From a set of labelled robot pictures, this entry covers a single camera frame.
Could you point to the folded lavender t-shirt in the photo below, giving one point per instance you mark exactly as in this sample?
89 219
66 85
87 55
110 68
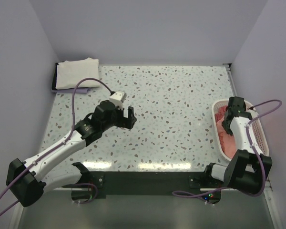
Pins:
71 90

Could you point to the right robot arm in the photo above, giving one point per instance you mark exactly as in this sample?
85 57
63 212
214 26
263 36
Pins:
249 167

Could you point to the dark pink t-shirt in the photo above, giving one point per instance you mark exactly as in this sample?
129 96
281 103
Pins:
227 141

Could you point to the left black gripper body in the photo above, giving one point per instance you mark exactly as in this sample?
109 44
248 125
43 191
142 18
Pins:
117 120

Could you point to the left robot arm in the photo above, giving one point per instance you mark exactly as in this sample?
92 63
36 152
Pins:
26 179

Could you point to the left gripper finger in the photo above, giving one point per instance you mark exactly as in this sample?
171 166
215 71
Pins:
131 112
129 123

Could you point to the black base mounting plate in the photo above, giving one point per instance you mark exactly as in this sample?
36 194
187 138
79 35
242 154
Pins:
141 183

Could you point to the white plastic laundry basket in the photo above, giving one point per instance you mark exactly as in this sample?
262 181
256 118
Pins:
256 127

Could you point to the folded cream t-shirt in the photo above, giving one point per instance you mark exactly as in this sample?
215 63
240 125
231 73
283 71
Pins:
69 73

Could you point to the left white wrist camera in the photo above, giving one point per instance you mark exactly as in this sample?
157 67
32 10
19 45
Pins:
118 98

